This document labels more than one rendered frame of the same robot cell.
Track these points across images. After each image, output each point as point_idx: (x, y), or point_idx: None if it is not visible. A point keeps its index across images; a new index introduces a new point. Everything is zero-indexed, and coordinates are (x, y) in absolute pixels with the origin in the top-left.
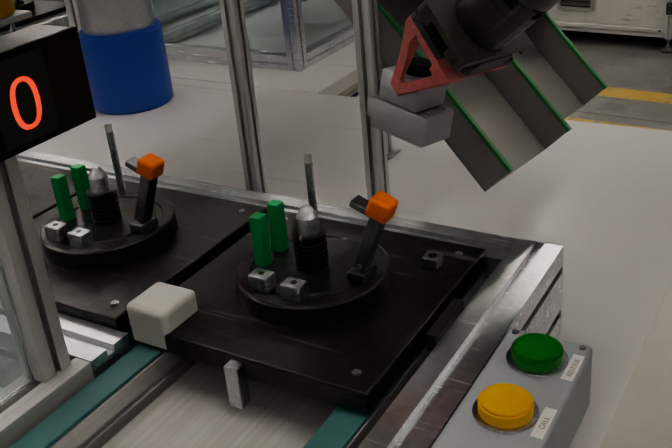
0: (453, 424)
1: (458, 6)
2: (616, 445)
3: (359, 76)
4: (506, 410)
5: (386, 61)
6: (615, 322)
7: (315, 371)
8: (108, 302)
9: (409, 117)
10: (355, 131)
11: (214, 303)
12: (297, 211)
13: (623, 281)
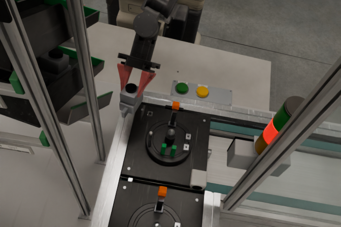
0: (209, 101)
1: (146, 59)
2: (168, 90)
3: (98, 123)
4: (206, 89)
5: (87, 114)
6: (119, 91)
7: (207, 129)
8: (197, 202)
9: (140, 97)
10: None
11: (186, 167)
12: (114, 170)
13: (96, 90)
